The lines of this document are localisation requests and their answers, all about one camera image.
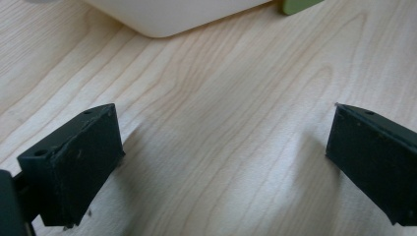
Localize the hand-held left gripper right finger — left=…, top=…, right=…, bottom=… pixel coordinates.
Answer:
left=325, top=102, right=417, bottom=227

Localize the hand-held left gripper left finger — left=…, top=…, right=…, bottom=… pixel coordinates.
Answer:
left=17, top=103, right=126, bottom=228

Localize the green flat object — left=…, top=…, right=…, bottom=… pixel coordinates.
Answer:
left=280, top=0, right=325, bottom=16

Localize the white plastic container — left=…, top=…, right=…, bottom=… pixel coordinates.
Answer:
left=83, top=0, right=273, bottom=38

